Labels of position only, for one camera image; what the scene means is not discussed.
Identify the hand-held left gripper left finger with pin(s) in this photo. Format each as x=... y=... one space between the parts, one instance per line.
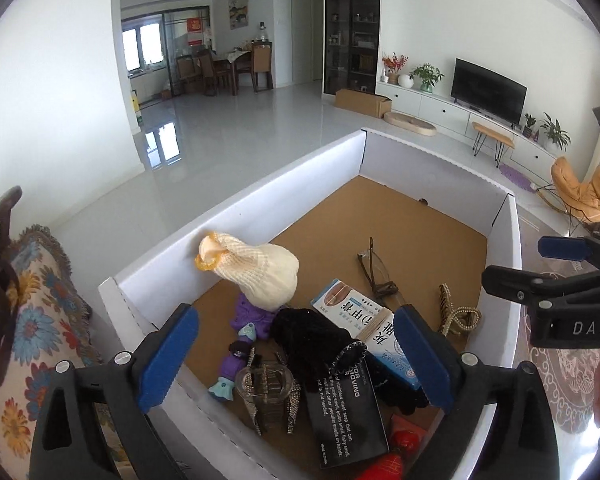
x=167 y=360

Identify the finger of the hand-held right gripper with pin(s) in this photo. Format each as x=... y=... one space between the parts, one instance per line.
x=560 y=247
x=510 y=280

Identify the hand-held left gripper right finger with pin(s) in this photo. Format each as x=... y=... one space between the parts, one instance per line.
x=422 y=360

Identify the black velvet glove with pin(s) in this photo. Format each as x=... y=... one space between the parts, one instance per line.
x=310 y=340
x=395 y=390

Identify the gold beaded hair clip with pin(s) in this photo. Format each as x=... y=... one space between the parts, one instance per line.
x=450 y=310

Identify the red tube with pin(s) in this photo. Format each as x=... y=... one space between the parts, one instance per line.
x=405 y=440

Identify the brown frame eyeglasses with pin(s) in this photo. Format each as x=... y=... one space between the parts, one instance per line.
x=380 y=290

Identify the purple toy figure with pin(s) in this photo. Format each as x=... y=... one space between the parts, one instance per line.
x=250 y=317

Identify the blue white medicine box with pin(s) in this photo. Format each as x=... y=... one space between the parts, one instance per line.
x=345 y=305

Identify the clear claw hair clip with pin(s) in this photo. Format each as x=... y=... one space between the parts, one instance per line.
x=262 y=385

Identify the black box with white text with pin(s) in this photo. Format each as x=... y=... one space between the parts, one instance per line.
x=345 y=425

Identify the rhinestone hair clip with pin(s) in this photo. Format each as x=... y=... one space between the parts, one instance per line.
x=255 y=417

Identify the cream knitted hat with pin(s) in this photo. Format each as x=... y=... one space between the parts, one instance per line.
x=265 y=275

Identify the white cardboard box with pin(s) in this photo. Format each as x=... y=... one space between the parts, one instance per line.
x=430 y=165

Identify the brown patterned desktop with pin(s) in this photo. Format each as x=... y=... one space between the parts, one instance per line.
x=570 y=385

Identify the orange lounge chair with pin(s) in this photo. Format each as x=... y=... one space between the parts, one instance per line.
x=570 y=180

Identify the purple floor mat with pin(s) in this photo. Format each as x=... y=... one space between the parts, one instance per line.
x=515 y=176

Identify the large leafy potted plant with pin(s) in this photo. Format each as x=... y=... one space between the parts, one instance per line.
x=554 y=130

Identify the small potted plant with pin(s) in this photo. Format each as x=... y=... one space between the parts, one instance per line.
x=529 y=124

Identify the wooden bench with metal legs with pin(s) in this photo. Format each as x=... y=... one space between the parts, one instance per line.
x=492 y=132

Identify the floral chair cushion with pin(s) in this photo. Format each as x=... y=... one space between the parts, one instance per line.
x=35 y=330

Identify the black television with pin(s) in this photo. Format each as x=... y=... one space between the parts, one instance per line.
x=485 y=87

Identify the round wooden board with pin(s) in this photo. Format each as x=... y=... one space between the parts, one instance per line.
x=410 y=124

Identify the white media console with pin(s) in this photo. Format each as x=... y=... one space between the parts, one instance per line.
x=430 y=102

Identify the green potted plant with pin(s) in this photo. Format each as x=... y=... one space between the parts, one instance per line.
x=426 y=75

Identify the white round vase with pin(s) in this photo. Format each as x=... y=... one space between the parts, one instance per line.
x=405 y=81

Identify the dark wooden chair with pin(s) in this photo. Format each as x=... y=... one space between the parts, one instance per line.
x=0 y=207

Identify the brown cardboard box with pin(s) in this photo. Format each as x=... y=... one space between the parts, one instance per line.
x=360 y=100

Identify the red flower plant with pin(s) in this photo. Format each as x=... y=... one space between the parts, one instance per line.
x=392 y=62

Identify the black display cabinet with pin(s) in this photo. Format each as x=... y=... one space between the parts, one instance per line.
x=350 y=20

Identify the wooden dining table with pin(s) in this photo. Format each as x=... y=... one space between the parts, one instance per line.
x=232 y=57

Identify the red door poster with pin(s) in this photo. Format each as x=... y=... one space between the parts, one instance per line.
x=195 y=30

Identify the clear water bottle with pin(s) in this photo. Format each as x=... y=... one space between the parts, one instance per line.
x=263 y=32

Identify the framed wall painting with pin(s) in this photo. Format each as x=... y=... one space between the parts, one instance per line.
x=238 y=10

